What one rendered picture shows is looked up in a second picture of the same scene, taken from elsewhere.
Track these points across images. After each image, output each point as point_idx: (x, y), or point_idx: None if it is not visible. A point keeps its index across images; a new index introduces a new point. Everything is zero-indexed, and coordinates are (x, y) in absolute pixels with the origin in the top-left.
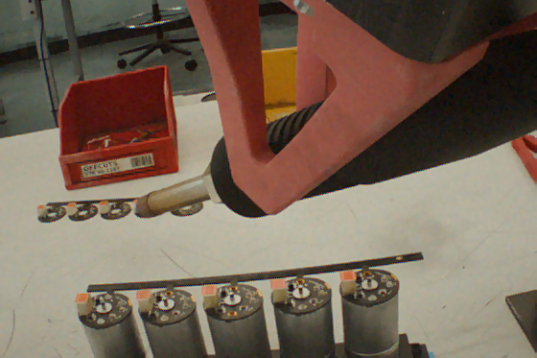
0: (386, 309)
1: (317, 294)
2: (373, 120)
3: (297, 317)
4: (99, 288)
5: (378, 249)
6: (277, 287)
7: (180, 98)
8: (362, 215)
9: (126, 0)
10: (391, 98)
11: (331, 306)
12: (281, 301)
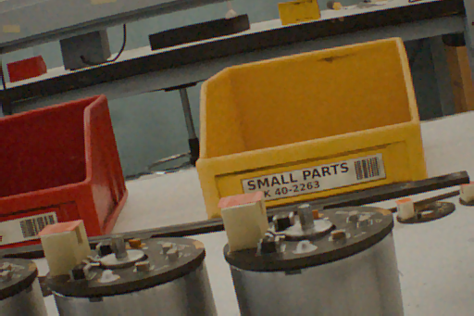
0: (352, 283)
1: (163, 258)
2: None
3: (94, 304)
4: None
5: (433, 308)
6: (53, 232)
7: (152, 177)
8: (413, 266)
9: (152, 138)
10: None
11: (202, 294)
12: (67, 274)
